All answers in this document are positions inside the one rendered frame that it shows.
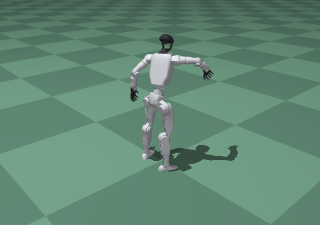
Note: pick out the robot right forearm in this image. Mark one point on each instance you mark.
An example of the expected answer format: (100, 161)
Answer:
(204, 66)

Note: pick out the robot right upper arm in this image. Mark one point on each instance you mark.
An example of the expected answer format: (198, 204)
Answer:
(178, 60)

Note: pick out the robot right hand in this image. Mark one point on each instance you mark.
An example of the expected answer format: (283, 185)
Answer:
(206, 74)

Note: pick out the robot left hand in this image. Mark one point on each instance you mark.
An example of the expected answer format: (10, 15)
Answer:
(133, 94)

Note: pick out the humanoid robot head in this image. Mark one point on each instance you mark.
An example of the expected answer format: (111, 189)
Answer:
(166, 39)

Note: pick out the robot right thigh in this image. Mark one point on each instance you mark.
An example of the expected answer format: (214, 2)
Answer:
(166, 110)

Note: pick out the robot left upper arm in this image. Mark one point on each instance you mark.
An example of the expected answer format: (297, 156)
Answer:
(147, 60)

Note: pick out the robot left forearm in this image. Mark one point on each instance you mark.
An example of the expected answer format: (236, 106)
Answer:
(133, 82)

